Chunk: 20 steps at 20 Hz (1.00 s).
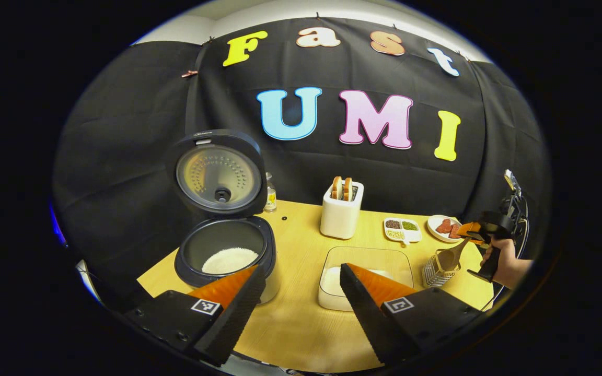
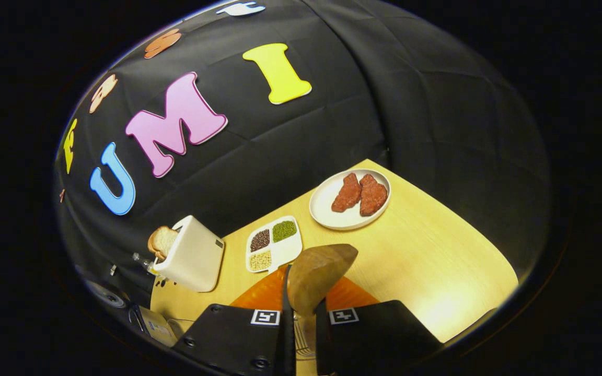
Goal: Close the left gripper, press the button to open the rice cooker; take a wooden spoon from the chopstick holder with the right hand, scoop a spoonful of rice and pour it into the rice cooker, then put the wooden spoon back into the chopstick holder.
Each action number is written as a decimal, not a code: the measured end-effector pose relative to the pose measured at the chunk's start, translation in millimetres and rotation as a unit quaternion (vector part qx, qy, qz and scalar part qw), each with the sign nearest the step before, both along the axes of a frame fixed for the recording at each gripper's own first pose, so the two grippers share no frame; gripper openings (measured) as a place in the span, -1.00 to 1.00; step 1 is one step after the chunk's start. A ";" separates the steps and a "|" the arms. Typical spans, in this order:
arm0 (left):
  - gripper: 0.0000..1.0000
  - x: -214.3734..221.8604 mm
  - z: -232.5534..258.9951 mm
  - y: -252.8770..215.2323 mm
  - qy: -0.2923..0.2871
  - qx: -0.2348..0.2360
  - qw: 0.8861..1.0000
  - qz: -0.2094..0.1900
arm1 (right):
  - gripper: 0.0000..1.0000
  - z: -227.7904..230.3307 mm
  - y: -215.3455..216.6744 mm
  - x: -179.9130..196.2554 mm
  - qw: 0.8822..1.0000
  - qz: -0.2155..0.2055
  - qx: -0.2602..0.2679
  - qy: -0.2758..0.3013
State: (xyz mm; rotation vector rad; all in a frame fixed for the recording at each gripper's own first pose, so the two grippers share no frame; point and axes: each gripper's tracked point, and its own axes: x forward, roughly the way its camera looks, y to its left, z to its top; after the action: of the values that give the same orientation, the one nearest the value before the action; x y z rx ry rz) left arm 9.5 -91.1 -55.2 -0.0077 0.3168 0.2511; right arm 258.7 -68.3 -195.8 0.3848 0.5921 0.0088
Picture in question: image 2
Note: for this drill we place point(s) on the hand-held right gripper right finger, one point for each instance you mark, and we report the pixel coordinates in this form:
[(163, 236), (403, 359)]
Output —
[(323, 344)]

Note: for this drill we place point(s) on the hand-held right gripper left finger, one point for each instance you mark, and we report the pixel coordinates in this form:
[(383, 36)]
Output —
[(287, 344)]

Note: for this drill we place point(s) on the wooden spoon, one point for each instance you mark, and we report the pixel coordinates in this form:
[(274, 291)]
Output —
[(316, 271)]

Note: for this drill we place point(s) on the dark rice cooker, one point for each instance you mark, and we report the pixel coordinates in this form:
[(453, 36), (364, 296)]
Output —
[(105, 293)]

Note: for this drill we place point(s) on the pile of yellow soybeans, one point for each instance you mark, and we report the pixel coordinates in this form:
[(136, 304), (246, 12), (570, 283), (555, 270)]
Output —
[(261, 260)]

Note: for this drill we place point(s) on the white divided dish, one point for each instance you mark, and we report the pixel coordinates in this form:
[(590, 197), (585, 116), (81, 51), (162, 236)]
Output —
[(285, 253)]

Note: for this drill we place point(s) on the pile of dark red beans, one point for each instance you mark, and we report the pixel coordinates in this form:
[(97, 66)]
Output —
[(259, 241)]

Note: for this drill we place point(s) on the pile of green beans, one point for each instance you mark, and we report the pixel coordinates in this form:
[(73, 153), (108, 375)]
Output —
[(284, 231)]

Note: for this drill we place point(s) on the white toaster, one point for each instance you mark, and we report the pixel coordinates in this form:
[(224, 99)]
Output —
[(194, 256)]

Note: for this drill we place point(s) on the round white plate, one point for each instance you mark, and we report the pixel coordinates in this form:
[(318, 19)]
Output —
[(327, 206)]

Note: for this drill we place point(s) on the red meat piece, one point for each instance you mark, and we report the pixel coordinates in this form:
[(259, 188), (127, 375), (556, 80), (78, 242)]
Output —
[(373, 196), (347, 193)]

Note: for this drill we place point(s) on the toasted bread slice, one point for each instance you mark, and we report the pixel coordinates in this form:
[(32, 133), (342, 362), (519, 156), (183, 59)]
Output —
[(162, 242)]

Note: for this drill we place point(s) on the small clear glass bottle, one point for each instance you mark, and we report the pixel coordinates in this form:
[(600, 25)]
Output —
[(144, 263)]

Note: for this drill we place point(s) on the black backdrop cloth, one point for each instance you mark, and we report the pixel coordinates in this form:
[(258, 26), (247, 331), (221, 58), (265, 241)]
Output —
[(426, 104)]

